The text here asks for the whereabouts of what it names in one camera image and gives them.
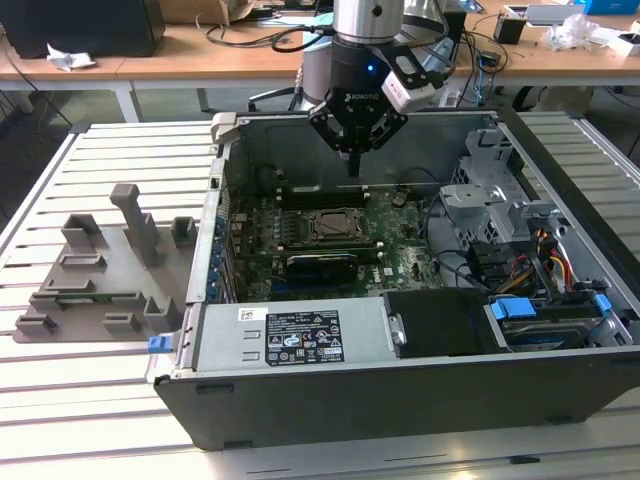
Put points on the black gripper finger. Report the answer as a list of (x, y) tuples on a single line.
[(327, 125), (390, 125)]

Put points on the silver CPU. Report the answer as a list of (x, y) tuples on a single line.
[(336, 224)]

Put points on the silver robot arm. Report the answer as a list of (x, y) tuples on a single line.
[(367, 20)]

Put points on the CPU socket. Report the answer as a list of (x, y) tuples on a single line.
[(314, 239)]

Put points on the black chair base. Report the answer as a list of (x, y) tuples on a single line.
[(270, 95)]

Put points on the round coin battery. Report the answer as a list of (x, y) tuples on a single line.
[(399, 201)]

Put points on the pale blue office chair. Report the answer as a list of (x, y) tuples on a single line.
[(444, 52)]

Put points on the silver drive cage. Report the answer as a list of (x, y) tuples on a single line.
[(480, 200)]

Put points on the green motherboard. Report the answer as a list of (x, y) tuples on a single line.
[(410, 260)]

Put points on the wooden desk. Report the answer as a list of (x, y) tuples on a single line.
[(200, 60)]

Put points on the black graphics card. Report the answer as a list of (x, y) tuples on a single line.
[(320, 270)]

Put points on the small black box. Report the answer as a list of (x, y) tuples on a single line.
[(509, 30)]

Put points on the blue expansion slot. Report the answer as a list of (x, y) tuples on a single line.
[(277, 288)]

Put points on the brown cardboard box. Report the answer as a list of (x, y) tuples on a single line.
[(195, 10)]

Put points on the grey tray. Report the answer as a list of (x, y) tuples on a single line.
[(550, 14)]

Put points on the black plastic shroud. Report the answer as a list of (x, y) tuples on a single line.
[(440, 320)]

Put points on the clear plastic wrap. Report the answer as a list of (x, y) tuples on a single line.
[(570, 32)]

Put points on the hard disk in blue carrier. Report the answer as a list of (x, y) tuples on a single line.
[(512, 308)]

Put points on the grey power supply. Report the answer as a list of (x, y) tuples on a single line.
[(220, 335)]

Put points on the white box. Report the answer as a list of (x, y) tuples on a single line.
[(620, 42)]

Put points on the blue box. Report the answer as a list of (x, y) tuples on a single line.
[(612, 6)]

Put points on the grey parts rack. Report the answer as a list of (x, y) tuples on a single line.
[(115, 270)]

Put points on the crumpled white paper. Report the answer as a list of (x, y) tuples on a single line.
[(70, 59)]

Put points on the large black box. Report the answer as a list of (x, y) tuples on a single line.
[(80, 25)]

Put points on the blue case latch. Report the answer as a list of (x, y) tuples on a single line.
[(159, 345)]

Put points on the small blue clip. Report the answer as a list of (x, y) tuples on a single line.
[(603, 304)]

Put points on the black and silver PC case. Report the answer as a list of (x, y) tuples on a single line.
[(400, 410)]

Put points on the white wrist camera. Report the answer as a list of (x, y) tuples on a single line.
[(410, 95)]

